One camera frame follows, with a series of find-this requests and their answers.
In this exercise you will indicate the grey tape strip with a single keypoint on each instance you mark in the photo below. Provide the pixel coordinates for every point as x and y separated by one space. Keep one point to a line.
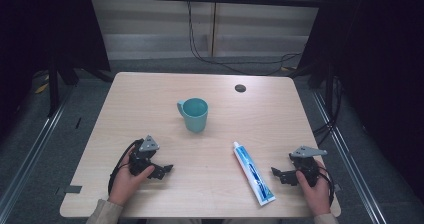
337 187
71 189

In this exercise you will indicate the metal floor rail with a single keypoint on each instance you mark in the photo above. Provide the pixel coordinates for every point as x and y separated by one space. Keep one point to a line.
33 150
353 177

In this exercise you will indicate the person's left hand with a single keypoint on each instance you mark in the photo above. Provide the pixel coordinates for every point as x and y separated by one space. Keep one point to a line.
125 184

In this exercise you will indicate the blue and white toothpaste tube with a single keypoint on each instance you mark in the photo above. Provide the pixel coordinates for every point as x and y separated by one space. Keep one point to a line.
253 175

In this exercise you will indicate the black curtain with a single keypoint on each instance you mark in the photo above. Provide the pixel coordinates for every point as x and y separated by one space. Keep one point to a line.
383 67
43 27

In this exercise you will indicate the teal cup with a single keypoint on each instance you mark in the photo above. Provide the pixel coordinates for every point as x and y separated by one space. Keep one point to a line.
195 115

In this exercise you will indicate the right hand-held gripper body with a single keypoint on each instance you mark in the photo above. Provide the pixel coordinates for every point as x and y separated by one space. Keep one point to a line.
306 162

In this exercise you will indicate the black metal stand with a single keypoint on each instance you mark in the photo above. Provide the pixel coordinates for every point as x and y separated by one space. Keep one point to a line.
53 90

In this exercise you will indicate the yellow floor scrap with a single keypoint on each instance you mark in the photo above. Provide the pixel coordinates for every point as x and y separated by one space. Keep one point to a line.
41 88

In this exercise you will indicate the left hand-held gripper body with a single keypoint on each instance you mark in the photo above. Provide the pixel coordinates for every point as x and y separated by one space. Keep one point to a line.
141 159

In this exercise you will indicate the person's right hand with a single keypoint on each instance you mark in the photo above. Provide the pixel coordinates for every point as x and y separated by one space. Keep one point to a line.
315 192

